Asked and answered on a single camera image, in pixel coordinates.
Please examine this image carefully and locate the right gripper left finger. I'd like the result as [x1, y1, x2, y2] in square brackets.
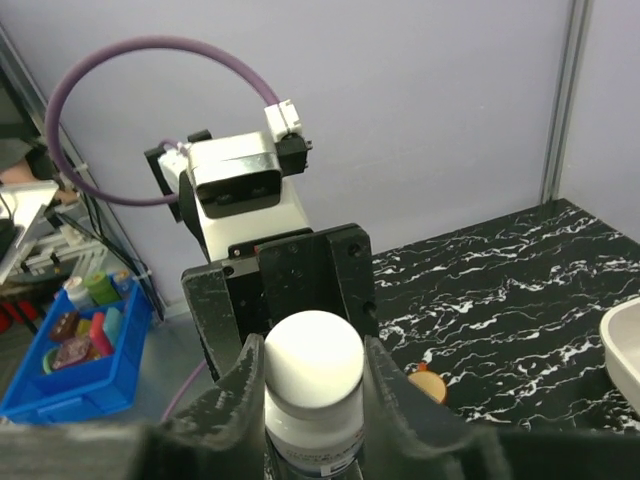
[1, 334, 265, 479]

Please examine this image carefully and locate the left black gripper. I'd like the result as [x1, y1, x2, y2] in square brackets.
[181, 224, 378, 379]

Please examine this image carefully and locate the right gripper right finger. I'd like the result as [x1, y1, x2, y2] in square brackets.
[363, 336, 639, 480]

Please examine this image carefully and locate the white pill bottle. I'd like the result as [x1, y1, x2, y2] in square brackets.
[264, 310, 364, 478]

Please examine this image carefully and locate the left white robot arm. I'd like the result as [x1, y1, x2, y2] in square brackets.
[145, 131, 379, 377]

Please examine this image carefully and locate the blue plastic storage bin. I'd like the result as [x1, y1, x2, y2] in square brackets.
[1, 284, 152, 424]

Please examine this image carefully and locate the white rectangular dish tub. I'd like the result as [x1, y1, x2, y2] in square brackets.
[599, 297, 639, 414]

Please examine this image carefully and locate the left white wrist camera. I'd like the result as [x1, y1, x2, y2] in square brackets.
[180, 99, 311, 261]

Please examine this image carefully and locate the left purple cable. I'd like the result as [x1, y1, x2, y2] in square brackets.
[44, 35, 281, 421]

